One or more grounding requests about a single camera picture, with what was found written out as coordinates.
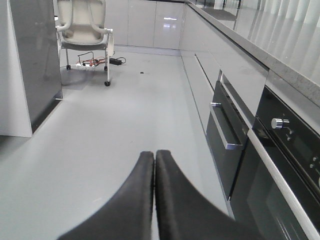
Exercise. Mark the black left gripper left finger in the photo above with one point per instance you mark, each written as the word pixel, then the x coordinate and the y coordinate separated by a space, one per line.
pixel 128 214

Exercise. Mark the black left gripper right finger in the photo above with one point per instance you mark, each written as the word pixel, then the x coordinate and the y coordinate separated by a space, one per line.
pixel 183 213

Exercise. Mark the black built-in drawer appliance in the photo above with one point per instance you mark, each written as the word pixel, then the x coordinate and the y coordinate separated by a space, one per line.
pixel 226 133

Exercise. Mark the black built-in oven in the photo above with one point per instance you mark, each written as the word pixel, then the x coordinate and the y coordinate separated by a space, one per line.
pixel 277 189

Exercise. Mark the black power adapter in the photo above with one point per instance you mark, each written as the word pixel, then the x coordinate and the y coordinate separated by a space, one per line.
pixel 117 61

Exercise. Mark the white power strip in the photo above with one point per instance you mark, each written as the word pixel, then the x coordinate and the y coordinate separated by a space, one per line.
pixel 81 66

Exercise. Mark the dark grey island cabinet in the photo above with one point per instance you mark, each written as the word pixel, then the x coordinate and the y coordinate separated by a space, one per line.
pixel 30 80

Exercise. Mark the grey stone countertop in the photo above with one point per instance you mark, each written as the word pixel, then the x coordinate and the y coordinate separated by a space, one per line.
pixel 301 83

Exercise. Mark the grey kitchen base cabinets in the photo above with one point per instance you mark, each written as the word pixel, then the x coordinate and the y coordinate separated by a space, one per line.
pixel 177 29

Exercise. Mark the white office chair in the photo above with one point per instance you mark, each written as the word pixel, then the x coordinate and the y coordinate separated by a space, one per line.
pixel 82 28

